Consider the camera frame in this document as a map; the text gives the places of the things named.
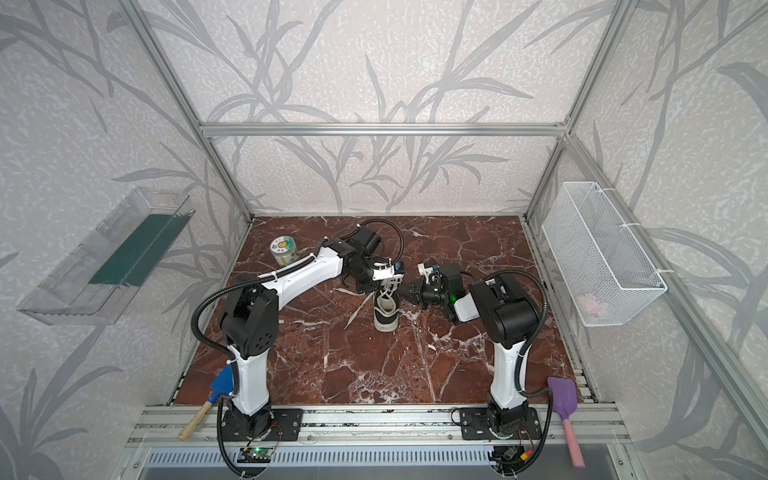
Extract black white canvas sneaker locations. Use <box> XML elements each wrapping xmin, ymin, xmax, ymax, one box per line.
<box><xmin>374</xmin><ymin>289</ymin><xmax>399</xmax><ymax>333</ymax></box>

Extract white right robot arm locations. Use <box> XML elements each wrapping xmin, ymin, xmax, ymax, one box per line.
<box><xmin>397</xmin><ymin>265</ymin><xmax>551</xmax><ymax>441</ymax></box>

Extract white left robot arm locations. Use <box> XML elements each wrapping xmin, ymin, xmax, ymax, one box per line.
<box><xmin>178</xmin><ymin>218</ymin><xmax>405</xmax><ymax>441</ymax></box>

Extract pink object in basket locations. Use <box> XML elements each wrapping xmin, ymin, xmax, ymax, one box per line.
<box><xmin>577</xmin><ymin>294</ymin><xmax>605</xmax><ymax>317</ymax></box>

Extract purple pink toy shovel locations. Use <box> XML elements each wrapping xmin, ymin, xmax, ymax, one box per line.
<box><xmin>547</xmin><ymin>377</ymin><xmax>586</xmax><ymax>469</ymax></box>

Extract blue toy spatula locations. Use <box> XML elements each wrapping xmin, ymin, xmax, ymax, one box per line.
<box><xmin>177</xmin><ymin>364</ymin><xmax>234</xmax><ymax>441</ymax></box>

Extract green circuit board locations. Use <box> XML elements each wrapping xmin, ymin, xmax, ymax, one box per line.
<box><xmin>236</xmin><ymin>446</ymin><xmax>276</xmax><ymax>465</ymax></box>

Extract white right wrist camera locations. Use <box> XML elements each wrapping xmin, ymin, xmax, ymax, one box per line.
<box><xmin>417</xmin><ymin>263</ymin><xmax>441</xmax><ymax>289</ymax></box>

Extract aluminium horizontal frame bar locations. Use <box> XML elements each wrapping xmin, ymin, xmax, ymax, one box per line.
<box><xmin>200</xmin><ymin>122</ymin><xmax>566</xmax><ymax>137</ymax></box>

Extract white wire mesh basket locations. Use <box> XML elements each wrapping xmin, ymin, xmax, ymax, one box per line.
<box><xmin>543</xmin><ymin>181</ymin><xmax>667</xmax><ymax>327</ymax></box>

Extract clear plastic wall tray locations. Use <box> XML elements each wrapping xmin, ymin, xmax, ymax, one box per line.
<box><xmin>18</xmin><ymin>187</ymin><xmax>195</xmax><ymax>326</ymax></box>

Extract aluminium frame post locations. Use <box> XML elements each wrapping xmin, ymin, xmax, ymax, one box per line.
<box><xmin>523</xmin><ymin>0</ymin><xmax>637</xmax><ymax>220</ymax></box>

